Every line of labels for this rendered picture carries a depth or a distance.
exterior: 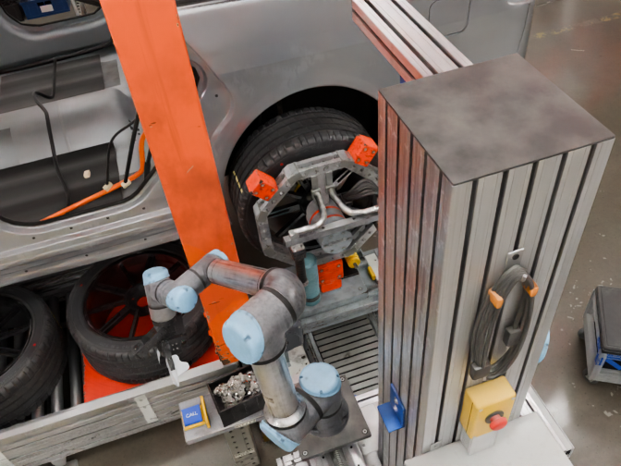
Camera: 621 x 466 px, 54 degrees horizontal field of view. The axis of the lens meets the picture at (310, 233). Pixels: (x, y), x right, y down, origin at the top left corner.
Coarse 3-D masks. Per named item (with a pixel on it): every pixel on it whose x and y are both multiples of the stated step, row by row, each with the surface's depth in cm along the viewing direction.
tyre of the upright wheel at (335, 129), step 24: (288, 120) 238; (312, 120) 237; (336, 120) 240; (264, 144) 235; (288, 144) 228; (312, 144) 229; (336, 144) 232; (240, 168) 241; (264, 168) 230; (240, 192) 239; (240, 216) 243
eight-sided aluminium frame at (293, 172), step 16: (304, 160) 229; (320, 160) 229; (336, 160) 227; (352, 160) 229; (288, 176) 225; (304, 176) 227; (368, 176) 237; (256, 208) 234; (272, 208) 232; (256, 224) 243; (368, 224) 262; (352, 240) 267; (272, 256) 250; (288, 256) 254; (320, 256) 262; (336, 256) 264
